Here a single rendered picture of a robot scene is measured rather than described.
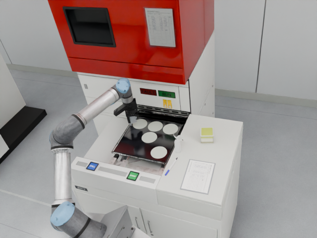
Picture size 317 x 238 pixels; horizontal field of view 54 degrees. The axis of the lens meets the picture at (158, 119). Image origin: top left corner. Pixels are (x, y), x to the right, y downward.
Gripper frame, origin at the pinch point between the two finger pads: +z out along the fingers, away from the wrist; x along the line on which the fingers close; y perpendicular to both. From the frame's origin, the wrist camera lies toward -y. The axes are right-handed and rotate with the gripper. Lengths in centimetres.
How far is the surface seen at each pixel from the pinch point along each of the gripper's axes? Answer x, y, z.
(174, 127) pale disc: -9.5, 29.4, 1.2
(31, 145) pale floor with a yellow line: 98, -122, 91
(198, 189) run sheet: -66, 34, -6
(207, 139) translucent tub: -35, 46, -9
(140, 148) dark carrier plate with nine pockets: -23.7, 5.6, 1.3
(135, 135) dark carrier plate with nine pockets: -10.5, 3.1, 1.3
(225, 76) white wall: 129, 104, 63
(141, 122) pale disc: 1.7, 7.8, 1.2
